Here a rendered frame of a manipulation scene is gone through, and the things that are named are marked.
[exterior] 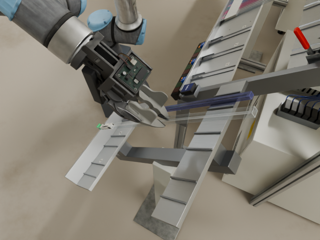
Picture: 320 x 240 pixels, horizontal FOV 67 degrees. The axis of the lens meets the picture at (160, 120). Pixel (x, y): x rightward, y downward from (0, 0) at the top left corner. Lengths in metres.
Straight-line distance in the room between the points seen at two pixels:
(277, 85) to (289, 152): 0.37
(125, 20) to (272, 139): 0.75
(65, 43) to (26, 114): 1.56
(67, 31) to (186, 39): 1.84
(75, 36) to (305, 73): 0.54
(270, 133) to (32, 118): 1.53
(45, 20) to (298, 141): 0.94
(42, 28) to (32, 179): 1.36
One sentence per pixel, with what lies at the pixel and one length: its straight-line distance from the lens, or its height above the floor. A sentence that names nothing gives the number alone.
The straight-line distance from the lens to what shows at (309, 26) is 0.88.
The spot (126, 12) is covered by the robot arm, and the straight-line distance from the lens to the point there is 1.05.
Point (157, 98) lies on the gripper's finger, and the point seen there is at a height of 1.08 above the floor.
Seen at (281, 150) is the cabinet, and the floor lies 0.62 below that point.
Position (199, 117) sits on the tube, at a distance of 0.43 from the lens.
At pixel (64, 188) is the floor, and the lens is 1.63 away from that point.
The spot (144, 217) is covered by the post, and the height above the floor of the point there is 0.01.
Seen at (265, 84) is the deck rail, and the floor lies 0.93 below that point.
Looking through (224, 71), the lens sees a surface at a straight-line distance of 0.90.
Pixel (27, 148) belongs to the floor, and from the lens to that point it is 1.83.
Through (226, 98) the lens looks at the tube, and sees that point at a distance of 0.54.
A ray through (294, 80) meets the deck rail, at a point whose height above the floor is 0.97.
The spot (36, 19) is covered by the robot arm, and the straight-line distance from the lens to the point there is 0.45.
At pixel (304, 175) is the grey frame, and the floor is 0.58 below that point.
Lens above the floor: 1.48
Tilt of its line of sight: 60 degrees down
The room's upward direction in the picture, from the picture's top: straight up
